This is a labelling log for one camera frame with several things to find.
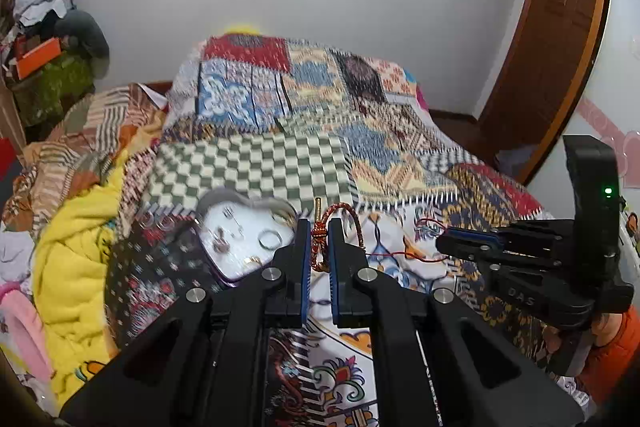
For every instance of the pale blue bag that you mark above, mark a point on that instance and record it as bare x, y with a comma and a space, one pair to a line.
515, 157

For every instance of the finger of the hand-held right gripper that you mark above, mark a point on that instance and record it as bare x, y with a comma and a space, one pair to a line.
465, 248
472, 233

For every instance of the yellow fluffy object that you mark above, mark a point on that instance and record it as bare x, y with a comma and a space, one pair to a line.
242, 28

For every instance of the person's right forearm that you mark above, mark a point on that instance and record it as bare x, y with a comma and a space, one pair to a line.
612, 352

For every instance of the yellow cloth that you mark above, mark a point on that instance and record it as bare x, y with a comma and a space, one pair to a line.
75, 257

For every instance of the wooden door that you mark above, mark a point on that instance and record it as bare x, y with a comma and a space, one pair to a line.
550, 37

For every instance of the striped brown blanket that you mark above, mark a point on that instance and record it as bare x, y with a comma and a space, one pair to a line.
75, 142

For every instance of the dark grey cloth bundle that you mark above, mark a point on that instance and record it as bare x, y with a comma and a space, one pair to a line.
85, 37

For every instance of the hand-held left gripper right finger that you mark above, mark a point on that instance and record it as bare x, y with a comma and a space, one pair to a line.
336, 277

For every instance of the purple heart-shaped jewelry box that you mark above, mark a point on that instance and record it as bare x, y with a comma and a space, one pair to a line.
235, 237

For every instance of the red cloth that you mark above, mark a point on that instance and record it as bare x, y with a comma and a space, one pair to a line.
7, 154

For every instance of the pile of grey clothes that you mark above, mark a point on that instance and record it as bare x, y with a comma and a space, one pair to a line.
45, 2

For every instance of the pink cloth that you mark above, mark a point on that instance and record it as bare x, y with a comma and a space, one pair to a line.
20, 322

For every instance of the orange box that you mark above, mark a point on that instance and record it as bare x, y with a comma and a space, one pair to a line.
37, 58

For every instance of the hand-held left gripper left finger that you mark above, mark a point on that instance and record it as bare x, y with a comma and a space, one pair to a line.
302, 272

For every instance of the colourful patchwork blanket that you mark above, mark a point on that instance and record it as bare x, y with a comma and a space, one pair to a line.
280, 137

